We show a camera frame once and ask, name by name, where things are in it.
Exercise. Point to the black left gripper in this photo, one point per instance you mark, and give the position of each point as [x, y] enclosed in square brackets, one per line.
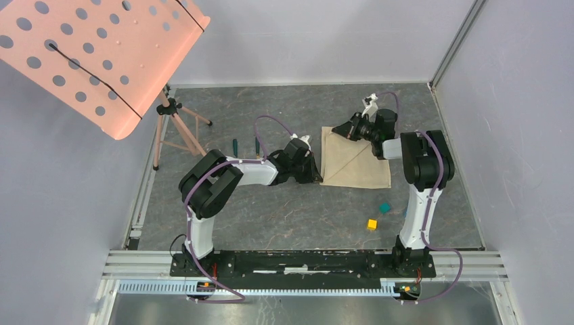
[313, 175]

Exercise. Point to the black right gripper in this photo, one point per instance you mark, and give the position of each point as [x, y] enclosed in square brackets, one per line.
[348, 129]

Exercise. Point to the beige cloth napkin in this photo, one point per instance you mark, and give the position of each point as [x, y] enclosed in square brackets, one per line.
[351, 164]

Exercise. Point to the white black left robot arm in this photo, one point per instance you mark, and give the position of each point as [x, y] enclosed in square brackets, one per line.
[209, 185]

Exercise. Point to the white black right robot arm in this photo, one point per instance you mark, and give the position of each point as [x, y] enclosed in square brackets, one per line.
[427, 166]

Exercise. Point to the yellow cube block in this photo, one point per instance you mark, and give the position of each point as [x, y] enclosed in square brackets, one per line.
[372, 224]

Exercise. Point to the teal cube block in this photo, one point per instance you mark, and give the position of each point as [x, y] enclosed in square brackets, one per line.
[384, 208]

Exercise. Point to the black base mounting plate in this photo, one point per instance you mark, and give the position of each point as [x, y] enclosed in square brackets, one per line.
[314, 269]

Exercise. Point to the pink perforated music stand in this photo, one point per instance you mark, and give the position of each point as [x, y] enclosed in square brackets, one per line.
[109, 61]

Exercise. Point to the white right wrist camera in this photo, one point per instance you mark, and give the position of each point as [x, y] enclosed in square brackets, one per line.
[370, 106]

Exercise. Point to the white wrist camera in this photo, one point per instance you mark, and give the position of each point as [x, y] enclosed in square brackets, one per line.
[306, 139]
[370, 106]

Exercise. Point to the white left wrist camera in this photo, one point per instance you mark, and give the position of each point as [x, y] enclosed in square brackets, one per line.
[306, 139]

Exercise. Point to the aluminium frame rails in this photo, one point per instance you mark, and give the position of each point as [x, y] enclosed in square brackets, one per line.
[148, 272]

